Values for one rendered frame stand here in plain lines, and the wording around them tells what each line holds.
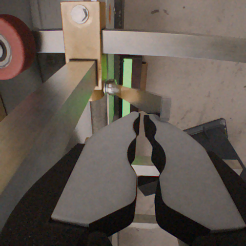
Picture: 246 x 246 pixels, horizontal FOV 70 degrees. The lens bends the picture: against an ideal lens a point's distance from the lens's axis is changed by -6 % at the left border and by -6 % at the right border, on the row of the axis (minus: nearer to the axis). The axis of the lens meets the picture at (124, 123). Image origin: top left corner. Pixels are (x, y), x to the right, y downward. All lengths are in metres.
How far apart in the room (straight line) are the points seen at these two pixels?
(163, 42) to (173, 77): 0.95
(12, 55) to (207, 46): 0.25
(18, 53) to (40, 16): 0.31
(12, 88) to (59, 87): 0.31
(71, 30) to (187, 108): 1.13
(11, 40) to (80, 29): 0.08
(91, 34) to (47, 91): 0.11
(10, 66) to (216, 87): 1.19
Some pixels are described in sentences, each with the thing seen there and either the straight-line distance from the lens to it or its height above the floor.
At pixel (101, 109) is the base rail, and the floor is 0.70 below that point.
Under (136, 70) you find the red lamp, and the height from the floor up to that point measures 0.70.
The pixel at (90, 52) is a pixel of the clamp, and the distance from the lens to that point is 0.26.
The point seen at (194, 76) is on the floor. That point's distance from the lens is 1.23.
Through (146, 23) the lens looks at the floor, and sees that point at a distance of 1.12.
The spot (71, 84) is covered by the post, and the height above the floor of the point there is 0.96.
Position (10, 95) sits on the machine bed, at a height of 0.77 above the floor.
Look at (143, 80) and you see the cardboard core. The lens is 1.11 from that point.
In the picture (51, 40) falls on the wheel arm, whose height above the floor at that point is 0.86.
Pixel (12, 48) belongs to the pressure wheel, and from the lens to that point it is 0.26.
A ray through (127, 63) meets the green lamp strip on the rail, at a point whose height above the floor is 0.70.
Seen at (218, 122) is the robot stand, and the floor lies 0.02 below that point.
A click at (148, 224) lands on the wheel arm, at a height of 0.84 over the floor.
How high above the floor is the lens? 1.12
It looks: 57 degrees down
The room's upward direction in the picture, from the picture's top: 174 degrees counter-clockwise
